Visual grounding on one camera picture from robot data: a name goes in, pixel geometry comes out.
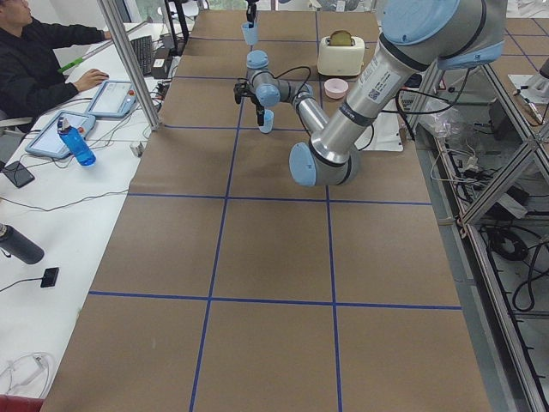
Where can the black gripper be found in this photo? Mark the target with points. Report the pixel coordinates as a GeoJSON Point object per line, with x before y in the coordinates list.
{"type": "Point", "coordinates": [250, 14]}
{"type": "Point", "coordinates": [256, 103]}

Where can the light blue cup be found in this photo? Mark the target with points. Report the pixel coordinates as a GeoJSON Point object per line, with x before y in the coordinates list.
{"type": "Point", "coordinates": [250, 35]}
{"type": "Point", "coordinates": [268, 122]}

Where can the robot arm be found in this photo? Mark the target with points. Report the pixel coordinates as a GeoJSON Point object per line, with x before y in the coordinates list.
{"type": "Point", "coordinates": [415, 34]}

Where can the person's right hand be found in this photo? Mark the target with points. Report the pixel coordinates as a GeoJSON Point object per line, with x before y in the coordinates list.
{"type": "Point", "coordinates": [90, 79]}

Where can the pink bowl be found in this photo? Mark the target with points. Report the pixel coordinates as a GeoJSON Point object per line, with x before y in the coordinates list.
{"type": "Point", "coordinates": [335, 88]}

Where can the cream toaster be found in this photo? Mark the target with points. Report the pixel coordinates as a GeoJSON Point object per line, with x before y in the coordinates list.
{"type": "Point", "coordinates": [335, 60]}

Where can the toast slice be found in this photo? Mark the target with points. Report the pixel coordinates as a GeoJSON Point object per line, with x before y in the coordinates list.
{"type": "Point", "coordinates": [340, 38]}

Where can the black keyboard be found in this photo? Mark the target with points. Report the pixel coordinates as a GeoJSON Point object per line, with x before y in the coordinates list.
{"type": "Point", "coordinates": [143, 50]}

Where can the teach pendant far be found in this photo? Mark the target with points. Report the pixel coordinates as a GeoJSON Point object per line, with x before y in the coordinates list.
{"type": "Point", "coordinates": [113, 99]}

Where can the blue water bottle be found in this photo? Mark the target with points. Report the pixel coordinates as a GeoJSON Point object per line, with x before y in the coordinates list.
{"type": "Point", "coordinates": [75, 142]}

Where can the clear plastic bag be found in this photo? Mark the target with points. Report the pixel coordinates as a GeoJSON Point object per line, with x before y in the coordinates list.
{"type": "Point", "coordinates": [443, 124]}

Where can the person in black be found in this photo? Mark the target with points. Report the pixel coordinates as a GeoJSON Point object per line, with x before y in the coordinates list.
{"type": "Point", "coordinates": [31, 83]}

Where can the black smartphone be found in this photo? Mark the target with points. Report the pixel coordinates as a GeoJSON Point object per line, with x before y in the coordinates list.
{"type": "Point", "coordinates": [17, 174]}

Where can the dark thermos bottle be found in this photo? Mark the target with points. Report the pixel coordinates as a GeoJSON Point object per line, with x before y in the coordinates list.
{"type": "Point", "coordinates": [19, 246]}

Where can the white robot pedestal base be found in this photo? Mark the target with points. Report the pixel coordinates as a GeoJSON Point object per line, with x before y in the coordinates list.
{"type": "Point", "coordinates": [379, 139]}

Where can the aluminium frame post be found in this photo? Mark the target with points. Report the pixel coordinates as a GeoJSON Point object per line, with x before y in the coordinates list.
{"type": "Point", "coordinates": [121, 41]}

